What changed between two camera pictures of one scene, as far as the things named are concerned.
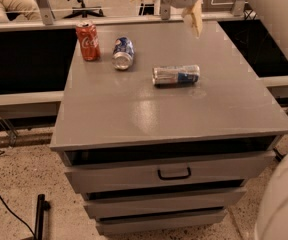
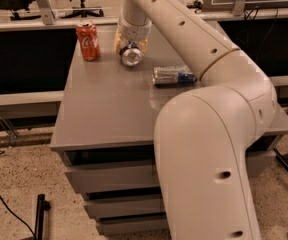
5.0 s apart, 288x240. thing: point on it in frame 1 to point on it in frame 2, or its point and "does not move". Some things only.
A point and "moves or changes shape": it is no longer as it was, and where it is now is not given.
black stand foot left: (42, 206) does not move
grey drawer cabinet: (160, 129) does not move
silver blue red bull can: (175, 74) does not move
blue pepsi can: (123, 53) moves or changes shape
